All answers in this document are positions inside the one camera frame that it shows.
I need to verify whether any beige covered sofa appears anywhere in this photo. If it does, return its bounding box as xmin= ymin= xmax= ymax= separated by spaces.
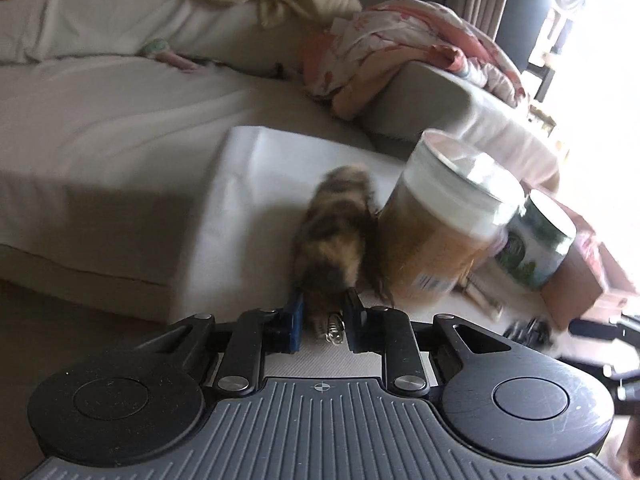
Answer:
xmin=1 ymin=0 xmax=560 ymax=321

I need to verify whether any black usb cable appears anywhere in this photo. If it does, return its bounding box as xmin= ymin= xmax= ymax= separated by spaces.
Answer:
xmin=502 ymin=314 xmax=554 ymax=348

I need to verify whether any green lid glass jar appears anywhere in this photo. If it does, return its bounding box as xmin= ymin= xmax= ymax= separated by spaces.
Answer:
xmin=495 ymin=190 xmax=577 ymax=290

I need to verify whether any clear plastic powder jar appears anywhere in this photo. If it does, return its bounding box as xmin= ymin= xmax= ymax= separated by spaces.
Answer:
xmin=378 ymin=129 xmax=524 ymax=306

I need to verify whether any floral pink blanket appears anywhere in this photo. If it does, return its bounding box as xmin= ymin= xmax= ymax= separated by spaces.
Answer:
xmin=303 ymin=0 xmax=528 ymax=120

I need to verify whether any brown fur tail keychain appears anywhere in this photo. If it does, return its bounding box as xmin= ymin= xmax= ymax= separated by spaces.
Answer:
xmin=291 ymin=165 xmax=395 ymax=341

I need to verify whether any pink cardboard box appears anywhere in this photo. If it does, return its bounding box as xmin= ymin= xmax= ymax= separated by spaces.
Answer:
xmin=541 ymin=198 xmax=639 ymax=330

